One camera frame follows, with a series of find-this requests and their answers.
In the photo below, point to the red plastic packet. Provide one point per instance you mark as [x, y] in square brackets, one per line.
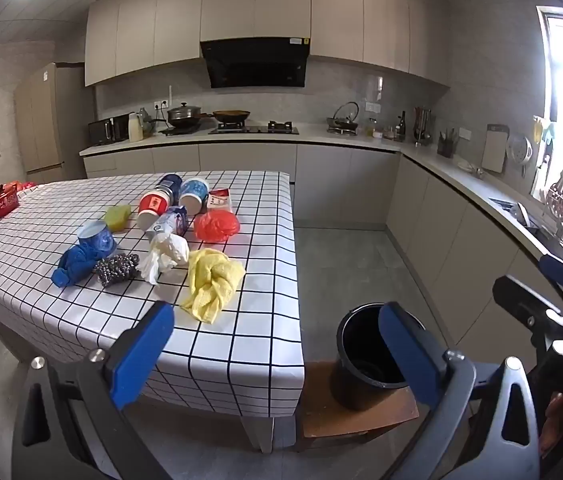
[21, 186]

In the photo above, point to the white round colander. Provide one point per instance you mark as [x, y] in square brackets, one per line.
[519, 150]

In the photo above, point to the beige fridge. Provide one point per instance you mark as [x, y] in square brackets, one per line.
[46, 125]

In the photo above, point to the grey pot with lid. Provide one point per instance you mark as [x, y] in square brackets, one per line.
[184, 115]

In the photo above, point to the white tissue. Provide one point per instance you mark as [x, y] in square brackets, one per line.
[169, 250]

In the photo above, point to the kitchen sink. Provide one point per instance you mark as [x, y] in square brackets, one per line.
[554, 242]

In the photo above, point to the brown wooden stool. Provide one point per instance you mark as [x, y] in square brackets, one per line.
[321, 420]

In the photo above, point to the metal utensil holder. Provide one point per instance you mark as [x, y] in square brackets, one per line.
[422, 127]

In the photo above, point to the white jug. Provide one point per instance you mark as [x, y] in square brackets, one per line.
[135, 130]

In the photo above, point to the black microwave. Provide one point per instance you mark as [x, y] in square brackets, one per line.
[106, 131]

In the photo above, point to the black induction cooker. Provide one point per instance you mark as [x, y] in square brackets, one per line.
[179, 131]

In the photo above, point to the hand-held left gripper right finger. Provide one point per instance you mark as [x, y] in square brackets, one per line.
[411, 355]

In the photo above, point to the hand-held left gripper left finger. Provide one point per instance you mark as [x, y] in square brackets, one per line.
[144, 355]

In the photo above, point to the red and white carton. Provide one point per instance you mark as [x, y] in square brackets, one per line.
[220, 201]

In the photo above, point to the white checkered tablecloth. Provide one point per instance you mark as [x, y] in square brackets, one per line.
[241, 320]

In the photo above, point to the yellow jar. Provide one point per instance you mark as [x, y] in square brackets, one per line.
[371, 129]

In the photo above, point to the white cutting board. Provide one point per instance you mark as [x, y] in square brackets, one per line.
[494, 150]

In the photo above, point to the beige upper cabinets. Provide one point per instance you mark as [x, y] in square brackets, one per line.
[261, 5]

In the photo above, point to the yellow-green sponge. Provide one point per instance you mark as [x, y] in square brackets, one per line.
[117, 217]

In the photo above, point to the dark glass bottle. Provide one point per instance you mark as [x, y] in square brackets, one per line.
[401, 127]

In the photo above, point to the yellow cloth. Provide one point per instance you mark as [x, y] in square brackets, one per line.
[211, 280]
[541, 130]

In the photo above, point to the steel wool scrubber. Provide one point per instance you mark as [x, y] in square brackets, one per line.
[116, 269]

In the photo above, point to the black range hood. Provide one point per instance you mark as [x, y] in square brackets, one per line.
[256, 62]

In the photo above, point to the green teapot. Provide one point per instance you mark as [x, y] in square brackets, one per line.
[146, 122]

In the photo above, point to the blue plastic bag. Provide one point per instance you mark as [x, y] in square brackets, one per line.
[74, 265]

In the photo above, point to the blue and white paper cup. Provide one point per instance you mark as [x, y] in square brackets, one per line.
[194, 194]

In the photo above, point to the black plastic bin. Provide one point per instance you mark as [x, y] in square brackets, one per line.
[356, 375]

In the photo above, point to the red mesh ball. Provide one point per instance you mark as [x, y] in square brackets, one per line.
[216, 226]

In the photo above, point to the blue and white snack packet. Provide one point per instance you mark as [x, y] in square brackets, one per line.
[171, 221]

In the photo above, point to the grey lower cabinets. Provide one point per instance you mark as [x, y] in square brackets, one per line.
[341, 180]

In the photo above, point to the black gas stove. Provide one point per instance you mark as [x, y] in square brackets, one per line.
[256, 129]

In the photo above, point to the red paper cup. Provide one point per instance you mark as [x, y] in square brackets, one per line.
[154, 207]

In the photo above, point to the yellow hanging cloth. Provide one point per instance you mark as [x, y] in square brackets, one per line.
[541, 130]

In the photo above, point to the blue drink can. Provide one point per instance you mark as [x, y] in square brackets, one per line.
[169, 183]

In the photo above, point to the black wok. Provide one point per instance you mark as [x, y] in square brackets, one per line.
[231, 116]

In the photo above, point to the dark chopstick holder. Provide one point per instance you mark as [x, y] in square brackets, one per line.
[445, 147]

